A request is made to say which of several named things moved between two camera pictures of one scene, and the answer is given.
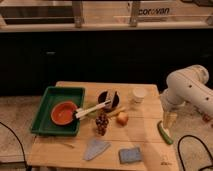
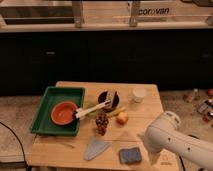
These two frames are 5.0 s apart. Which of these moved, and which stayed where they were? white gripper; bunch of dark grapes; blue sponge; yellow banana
Moved: white gripper
Stayed: yellow banana; blue sponge; bunch of dark grapes
